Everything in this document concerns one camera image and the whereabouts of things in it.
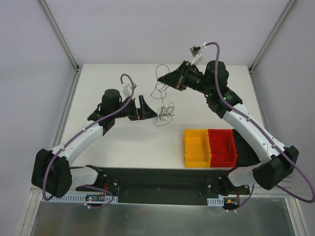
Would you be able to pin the white cable duct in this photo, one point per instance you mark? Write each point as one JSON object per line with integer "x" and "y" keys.
{"x": 215, "y": 202}
{"x": 85, "y": 198}

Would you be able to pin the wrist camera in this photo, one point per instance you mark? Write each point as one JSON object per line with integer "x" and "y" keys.
{"x": 127, "y": 89}
{"x": 196, "y": 53}

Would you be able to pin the left aluminium frame post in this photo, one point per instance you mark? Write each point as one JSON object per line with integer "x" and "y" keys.
{"x": 58, "y": 34}

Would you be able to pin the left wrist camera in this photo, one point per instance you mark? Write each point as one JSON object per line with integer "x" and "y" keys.
{"x": 127, "y": 89}

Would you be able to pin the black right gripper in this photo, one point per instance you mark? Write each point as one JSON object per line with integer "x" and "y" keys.
{"x": 183, "y": 75}

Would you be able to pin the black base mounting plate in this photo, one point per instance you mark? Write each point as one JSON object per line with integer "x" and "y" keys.
{"x": 161, "y": 186}

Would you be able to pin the yellow plastic bin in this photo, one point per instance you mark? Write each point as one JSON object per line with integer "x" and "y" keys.
{"x": 197, "y": 152}

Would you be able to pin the right aluminium frame post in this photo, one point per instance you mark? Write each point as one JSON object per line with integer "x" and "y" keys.
{"x": 289, "y": 6}

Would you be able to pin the black plastic bin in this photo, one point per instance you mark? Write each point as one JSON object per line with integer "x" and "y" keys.
{"x": 245, "y": 154}

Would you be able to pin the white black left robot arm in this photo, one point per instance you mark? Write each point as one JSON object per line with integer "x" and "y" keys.
{"x": 52, "y": 171}

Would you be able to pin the red plastic bin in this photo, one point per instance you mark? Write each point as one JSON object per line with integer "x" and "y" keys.
{"x": 223, "y": 149}

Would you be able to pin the metal front panel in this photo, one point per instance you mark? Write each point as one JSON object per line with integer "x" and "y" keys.
{"x": 259, "y": 217}

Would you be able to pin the left white cable duct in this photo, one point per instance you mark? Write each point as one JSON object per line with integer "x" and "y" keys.
{"x": 85, "y": 198}

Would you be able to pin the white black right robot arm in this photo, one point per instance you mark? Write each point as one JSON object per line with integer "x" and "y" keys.
{"x": 272, "y": 154}

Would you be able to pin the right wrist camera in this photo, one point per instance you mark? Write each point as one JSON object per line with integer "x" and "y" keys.
{"x": 196, "y": 53}

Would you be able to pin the aluminium frame post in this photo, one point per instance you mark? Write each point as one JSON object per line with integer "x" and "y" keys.
{"x": 289, "y": 6}
{"x": 58, "y": 34}

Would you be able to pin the right white cable duct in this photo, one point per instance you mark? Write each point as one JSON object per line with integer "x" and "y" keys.
{"x": 215, "y": 202}

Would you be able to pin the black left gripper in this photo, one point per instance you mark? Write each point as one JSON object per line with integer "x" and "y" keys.
{"x": 140, "y": 108}

